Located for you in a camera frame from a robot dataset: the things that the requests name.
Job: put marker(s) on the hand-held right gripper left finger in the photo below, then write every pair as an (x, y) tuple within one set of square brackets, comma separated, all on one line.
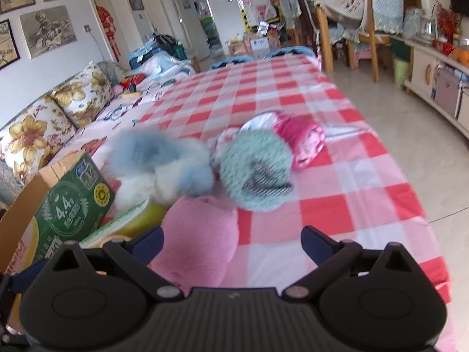
[(151, 244)]

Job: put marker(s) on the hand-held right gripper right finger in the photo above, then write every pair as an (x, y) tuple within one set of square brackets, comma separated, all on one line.
[(311, 244)]

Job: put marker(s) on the green white sponge cloth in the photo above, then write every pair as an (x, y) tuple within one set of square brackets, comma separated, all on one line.
[(110, 226)]

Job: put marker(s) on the pink plush toy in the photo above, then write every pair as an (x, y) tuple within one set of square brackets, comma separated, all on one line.
[(201, 242)]

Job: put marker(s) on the white fluffy pom-pom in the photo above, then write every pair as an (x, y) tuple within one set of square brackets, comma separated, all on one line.
[(139, 189)]

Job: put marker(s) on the cardboard box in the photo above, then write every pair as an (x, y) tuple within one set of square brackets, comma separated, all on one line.
[(69, 205)]

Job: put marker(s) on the teal knitted hat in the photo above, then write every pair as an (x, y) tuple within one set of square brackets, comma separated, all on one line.
[(256, 168)]

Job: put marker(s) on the blue fluffy pom-pom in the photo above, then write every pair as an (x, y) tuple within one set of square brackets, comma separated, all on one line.
[(154, 150)]

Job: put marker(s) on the pink printed pouch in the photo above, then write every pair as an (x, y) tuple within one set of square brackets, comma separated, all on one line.
[(302, 143)]

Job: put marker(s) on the red white checkered tablecloth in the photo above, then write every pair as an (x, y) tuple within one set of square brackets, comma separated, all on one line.
[(329, 198)]

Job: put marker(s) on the pink printed sofa cover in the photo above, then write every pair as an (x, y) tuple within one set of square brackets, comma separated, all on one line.
[(121, 113)]

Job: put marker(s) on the yellow flat item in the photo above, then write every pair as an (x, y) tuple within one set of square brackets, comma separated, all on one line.
[(132, 95)]

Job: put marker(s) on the floral sofa cushion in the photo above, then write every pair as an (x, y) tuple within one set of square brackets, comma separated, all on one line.
[(33, 139), (82, 91)]

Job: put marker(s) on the floral sofa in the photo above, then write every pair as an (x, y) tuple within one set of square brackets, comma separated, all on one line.
[(44, 124)]

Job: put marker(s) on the red toy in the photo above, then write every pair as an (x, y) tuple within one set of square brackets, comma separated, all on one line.
[(132, 79)]

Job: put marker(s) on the pile of blue bedding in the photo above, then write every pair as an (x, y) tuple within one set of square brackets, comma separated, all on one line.
[(161, 57)]

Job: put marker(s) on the green waste bin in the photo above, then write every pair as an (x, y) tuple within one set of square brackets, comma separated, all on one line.
[(401, 71)]

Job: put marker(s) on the white television cabinet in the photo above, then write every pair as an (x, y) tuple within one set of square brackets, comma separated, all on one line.
[(436, 80)]

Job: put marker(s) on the cartons on floor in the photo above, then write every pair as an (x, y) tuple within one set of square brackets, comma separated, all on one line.
[(252, 46)]

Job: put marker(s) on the wooden dining table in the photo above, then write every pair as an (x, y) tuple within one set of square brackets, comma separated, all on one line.
[(324, 33)]

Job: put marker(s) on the red door decoration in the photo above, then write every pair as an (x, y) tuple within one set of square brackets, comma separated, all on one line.
[(108, 29)]

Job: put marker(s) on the pile of oranges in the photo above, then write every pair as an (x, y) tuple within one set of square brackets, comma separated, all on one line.
[(461, 55)]

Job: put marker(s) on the hanging clothes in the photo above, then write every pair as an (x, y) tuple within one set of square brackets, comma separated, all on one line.
[(291, 3)]

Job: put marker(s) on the wooden chair with cover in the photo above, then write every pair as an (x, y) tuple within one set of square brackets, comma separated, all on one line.
[(377, 11)]

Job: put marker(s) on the yellow black height chart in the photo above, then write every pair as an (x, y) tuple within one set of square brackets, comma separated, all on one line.
[(240, 3)]

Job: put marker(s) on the red flower bouquet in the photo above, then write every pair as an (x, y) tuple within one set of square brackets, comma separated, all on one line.
[(447, 20)]

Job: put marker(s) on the grey sketch wall picture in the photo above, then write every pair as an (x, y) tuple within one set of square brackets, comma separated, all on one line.
[(47, 31)]

